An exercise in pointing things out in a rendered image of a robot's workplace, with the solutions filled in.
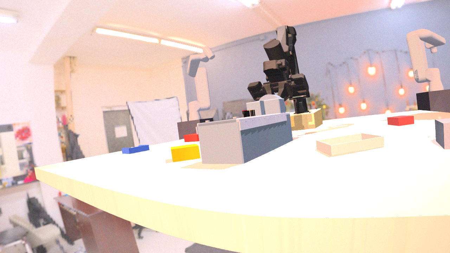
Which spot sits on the red rectangular block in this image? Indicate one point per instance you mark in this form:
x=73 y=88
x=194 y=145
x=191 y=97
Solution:
x=191 y=138
x=400 y=120

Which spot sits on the blue rectangular block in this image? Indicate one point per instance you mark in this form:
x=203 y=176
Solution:
x=132 y=150

